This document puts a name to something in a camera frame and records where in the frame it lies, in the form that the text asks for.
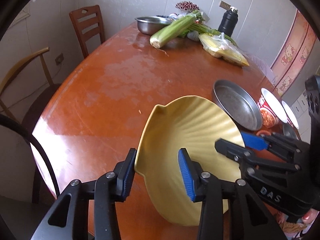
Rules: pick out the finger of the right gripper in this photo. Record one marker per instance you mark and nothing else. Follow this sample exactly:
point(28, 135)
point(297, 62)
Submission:
point(278, 147)
point(247, 159)

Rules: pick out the yellow shell-shaped plate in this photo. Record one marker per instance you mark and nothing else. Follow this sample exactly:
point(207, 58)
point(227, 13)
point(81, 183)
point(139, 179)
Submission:
point(190, 122)

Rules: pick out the red-tipped chopsticks bunch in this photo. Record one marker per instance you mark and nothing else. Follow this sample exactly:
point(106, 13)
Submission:
point(187, 6)

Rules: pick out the black thermos bottle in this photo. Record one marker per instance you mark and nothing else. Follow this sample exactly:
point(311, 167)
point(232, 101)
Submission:
point(229, 21)

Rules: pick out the right hand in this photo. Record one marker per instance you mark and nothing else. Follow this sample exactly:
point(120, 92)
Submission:
point(298, 229)

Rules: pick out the green onion bunch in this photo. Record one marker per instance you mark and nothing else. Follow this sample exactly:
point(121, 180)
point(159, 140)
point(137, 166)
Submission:
point(201, 29)

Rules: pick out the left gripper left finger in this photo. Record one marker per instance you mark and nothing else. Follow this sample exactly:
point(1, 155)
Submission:
point(68, 216)

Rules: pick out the red wooden chair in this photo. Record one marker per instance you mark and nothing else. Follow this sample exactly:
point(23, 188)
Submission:
point(87, 23)

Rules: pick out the light wooden armchair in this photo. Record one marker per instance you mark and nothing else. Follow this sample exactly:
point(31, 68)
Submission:
point(26, 88)

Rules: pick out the red instant noodle cup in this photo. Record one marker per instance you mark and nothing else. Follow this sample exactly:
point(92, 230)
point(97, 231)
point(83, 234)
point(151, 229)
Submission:
point(271, 109)

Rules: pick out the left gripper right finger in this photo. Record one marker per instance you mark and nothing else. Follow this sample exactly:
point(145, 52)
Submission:
point(249, 218)

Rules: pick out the white foam-netted fruit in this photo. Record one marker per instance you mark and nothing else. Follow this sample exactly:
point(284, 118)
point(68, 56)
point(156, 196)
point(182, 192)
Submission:
point(193, 35)

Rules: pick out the bagged yellow corn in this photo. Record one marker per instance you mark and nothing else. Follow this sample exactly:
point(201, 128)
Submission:
point(220, 47)

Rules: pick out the celery bunch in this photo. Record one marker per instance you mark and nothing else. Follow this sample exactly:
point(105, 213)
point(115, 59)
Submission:
point(173, 30)

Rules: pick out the round steel tray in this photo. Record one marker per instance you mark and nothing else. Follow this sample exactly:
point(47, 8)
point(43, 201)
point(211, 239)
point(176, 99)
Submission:
point(238, 104)

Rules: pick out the orange plastic bowl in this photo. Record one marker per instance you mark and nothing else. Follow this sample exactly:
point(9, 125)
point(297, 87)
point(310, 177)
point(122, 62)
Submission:
point(263, 133)

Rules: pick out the stainless steel mixing bowl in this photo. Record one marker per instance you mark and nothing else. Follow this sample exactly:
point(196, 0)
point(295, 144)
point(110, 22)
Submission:
point(149, 25)

